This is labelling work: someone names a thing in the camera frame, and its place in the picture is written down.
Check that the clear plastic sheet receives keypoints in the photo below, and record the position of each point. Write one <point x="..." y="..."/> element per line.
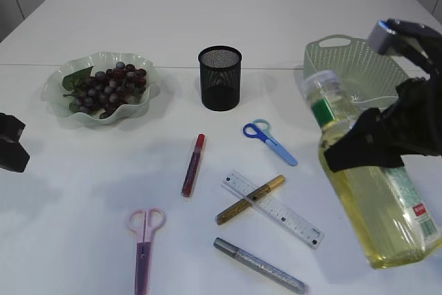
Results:
<point x="358" y="96"/>

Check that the black mesh pen holder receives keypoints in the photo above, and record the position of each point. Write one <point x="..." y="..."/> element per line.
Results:
<point x="220" y="74"/>

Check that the red glitter pen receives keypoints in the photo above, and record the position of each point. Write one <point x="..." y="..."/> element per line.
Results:
<point x="194" y="163"/>

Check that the pink handled scissors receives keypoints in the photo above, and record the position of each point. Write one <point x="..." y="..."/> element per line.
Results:
<point x="143" y="223"/>

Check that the purple artificial grape bunch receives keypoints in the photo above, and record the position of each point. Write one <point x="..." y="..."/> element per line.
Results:
<point x="103" y="92"/>

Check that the silver glitter pen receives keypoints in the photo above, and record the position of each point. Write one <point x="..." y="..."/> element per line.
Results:
<point x="260" y="266"/>

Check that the green woven plastic basket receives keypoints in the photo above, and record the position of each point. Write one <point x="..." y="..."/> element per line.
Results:
<point x="357" y="66"/>

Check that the clear plastic ruler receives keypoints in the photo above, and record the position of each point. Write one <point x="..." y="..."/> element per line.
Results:
<point x="286" y="218"/>

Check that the gold glitter pen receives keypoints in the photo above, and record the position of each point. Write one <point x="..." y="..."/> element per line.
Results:
<point x="249" y="195"/>

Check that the yellow tea bottle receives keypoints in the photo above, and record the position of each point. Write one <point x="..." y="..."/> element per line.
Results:
<point x="383" y="205"/>

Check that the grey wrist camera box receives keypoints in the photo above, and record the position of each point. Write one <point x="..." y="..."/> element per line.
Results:
<point x="382" y="39"/>

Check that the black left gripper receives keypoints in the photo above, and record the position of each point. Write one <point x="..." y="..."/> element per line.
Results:
<point x="13" y="156"/>

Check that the blue handled scissors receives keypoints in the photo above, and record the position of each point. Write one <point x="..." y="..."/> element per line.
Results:
<point x="261" y="129"/>

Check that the light green wavy plate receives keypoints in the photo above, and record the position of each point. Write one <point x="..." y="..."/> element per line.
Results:
<point x="53" y="90"/>

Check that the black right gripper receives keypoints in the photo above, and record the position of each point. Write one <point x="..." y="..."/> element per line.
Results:
<point x="413" y="122"/>

